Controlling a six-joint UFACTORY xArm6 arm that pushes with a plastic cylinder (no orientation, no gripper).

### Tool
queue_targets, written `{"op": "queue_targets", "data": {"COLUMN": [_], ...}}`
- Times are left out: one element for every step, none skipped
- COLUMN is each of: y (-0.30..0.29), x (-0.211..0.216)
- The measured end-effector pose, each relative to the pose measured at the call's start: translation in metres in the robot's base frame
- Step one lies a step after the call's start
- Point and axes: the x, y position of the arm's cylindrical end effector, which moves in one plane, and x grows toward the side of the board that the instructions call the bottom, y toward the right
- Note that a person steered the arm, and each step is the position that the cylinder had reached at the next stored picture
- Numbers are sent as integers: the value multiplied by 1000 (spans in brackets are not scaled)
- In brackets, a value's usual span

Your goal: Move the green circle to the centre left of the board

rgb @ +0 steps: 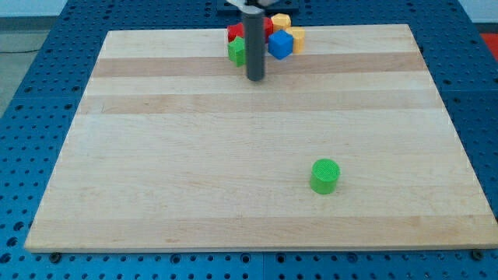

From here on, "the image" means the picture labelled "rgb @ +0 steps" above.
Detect green cylinder block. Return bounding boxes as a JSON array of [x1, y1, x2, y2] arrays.
[[310, 159, 341, 194]]

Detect robot arm end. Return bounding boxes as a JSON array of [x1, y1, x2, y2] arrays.
[[226, 0, 279, 15]]

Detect wooden board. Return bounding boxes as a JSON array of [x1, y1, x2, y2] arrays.
[[25, 24, 497, 253]]

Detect green star block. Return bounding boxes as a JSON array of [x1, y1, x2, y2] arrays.
[[227, 37, 246, 67]]

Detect blue cube block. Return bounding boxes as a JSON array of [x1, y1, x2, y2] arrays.
[[268, 30, 293, 60]]

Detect red block left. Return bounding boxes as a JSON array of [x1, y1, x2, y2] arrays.
[[226, 22, 244, 43]]

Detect red block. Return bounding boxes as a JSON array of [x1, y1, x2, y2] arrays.
[[226, 22, 244, 43], [264, 17, 273, 43]]

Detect red block right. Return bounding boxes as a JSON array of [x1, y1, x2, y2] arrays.
[[264, 17, 273, 43]]

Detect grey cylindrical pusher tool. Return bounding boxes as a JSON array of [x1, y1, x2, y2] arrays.
[[241, 5, 265, 82]]

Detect yellow block right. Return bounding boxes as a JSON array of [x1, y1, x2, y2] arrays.
[[285, 26, 306, 54]]

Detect yellow hexagon block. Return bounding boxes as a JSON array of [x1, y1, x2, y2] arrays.
[[271, 13, 292, 33]]

